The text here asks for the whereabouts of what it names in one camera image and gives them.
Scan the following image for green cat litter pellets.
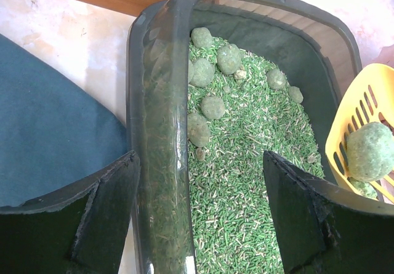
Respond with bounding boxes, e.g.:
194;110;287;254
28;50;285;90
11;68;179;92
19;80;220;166
188;27;324;273

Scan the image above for dark teal folded cloth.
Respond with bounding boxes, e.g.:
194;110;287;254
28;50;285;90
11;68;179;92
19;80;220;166
1;37;127;206

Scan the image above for dark grey litter box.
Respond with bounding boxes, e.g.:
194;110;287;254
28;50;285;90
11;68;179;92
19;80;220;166
126;0;362;273

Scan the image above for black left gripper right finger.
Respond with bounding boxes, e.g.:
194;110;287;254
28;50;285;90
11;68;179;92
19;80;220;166
263;151;393;273

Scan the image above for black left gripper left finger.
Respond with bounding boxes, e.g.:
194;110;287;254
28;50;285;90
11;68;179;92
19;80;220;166
1;151;140;273

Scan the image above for yellow litter scoop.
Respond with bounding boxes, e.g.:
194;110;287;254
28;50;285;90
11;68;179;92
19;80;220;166
325;63;393;195

